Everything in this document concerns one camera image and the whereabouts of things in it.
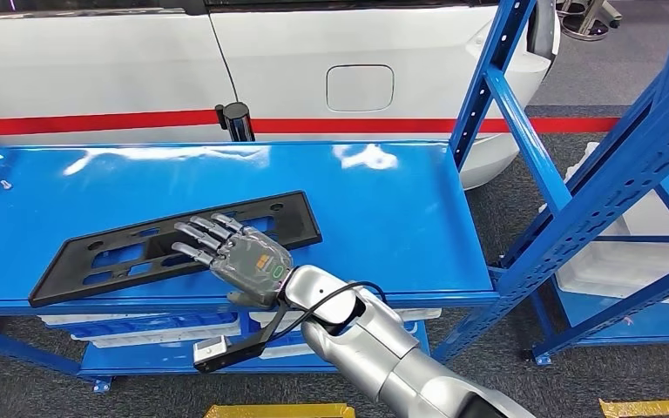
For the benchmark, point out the chrome chair base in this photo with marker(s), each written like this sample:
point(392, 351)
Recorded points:
point(585, 26)

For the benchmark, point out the black stanchion post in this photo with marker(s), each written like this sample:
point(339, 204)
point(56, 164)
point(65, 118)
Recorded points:
point(236, 124)

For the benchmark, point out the white car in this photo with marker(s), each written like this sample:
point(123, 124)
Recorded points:
point(109, 69)

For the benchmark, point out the red barrier belt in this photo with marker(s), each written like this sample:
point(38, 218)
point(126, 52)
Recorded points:
point(369, 125)
point(80, 122)

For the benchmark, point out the yellow floor tape square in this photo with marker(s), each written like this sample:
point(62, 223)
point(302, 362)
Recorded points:
point(657, 408)
point(282, 411)

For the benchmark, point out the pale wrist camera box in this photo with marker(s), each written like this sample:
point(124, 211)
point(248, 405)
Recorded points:
point(212, 349)

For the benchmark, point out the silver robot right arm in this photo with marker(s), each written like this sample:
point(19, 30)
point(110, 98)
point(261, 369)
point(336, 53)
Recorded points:
point(380, 346)

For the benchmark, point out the black plastic plate frame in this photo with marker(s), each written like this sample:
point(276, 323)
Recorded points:
point(57, 283)

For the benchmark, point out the small silver bolt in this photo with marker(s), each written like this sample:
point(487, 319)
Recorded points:
point(5, 185)

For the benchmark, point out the blue steel shelf rack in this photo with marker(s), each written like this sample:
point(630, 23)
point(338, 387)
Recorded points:
point(369, 231)
point(629, 326)

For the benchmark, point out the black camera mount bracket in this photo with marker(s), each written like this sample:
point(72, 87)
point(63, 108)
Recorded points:
point(242, 353)

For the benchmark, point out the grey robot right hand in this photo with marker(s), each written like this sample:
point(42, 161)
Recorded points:
point(251, 259)

